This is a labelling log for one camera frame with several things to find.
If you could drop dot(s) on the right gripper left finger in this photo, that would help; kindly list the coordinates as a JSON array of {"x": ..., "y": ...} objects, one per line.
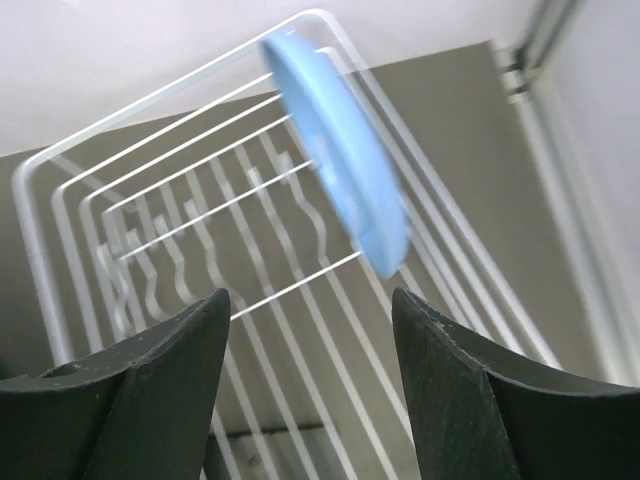
[{"x": 139, "y": 409}]

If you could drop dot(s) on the blue plate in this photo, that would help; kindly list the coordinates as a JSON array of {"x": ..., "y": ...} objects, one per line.
[{"x": 350, "y": 159}]

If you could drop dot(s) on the aluminium corner post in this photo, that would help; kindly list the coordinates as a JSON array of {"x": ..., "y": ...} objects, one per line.
[{"x": 577, "y": 64}]

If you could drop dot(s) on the white wire dish rack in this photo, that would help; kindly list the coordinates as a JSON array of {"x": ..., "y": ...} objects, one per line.
[{"x": 205, "y": 184}]

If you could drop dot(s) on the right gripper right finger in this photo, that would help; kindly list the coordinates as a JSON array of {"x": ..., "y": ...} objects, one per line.
[{"x": 478, "y": 410}]

